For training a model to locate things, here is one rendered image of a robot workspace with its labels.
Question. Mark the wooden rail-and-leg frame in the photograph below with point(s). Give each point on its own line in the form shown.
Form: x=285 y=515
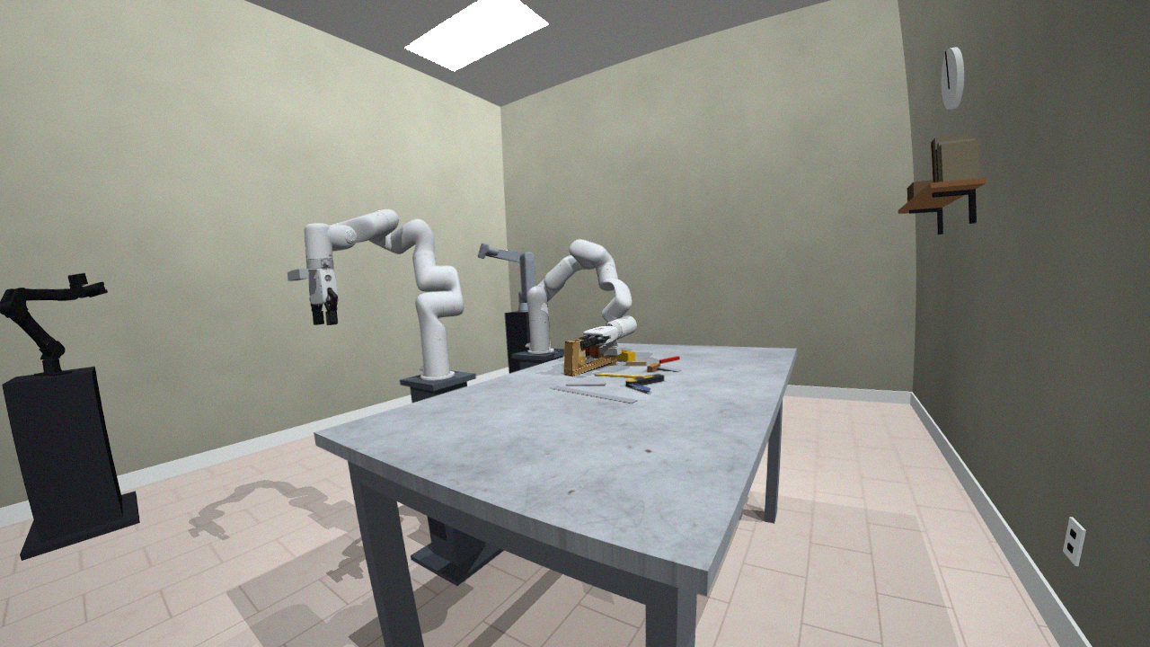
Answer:
x=571 y=360

